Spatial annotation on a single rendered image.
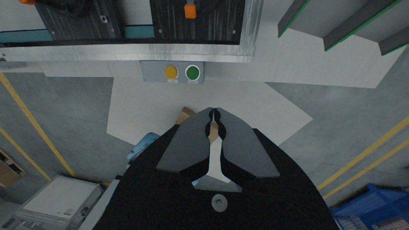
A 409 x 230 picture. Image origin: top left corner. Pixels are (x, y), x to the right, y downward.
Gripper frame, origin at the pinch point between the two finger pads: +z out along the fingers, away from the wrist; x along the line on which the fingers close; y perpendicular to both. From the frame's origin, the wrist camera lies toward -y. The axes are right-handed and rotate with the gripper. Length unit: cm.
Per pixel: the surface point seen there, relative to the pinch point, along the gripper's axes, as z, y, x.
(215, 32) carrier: 26.3, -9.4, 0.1
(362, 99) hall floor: 123, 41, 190
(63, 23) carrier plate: 26, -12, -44
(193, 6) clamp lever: 16.0, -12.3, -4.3
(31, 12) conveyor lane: 32, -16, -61
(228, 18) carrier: 26.3, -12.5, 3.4
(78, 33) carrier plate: 26.3, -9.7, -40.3
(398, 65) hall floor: 123, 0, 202
